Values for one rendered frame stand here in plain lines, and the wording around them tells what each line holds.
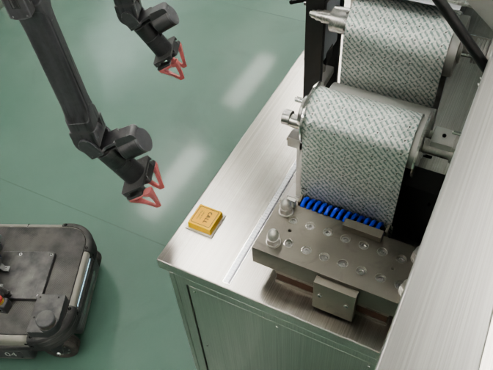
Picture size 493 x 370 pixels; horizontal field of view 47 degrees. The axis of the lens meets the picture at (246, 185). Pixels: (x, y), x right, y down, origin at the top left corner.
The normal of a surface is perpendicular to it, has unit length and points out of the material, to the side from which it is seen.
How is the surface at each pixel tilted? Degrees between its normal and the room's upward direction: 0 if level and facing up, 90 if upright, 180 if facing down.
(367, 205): 90
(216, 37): 0
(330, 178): 90
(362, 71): 92
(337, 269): 0
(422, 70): 92
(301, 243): 0
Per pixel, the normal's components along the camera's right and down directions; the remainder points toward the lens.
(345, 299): -0.45, 0.69
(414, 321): -0.05, -0.65
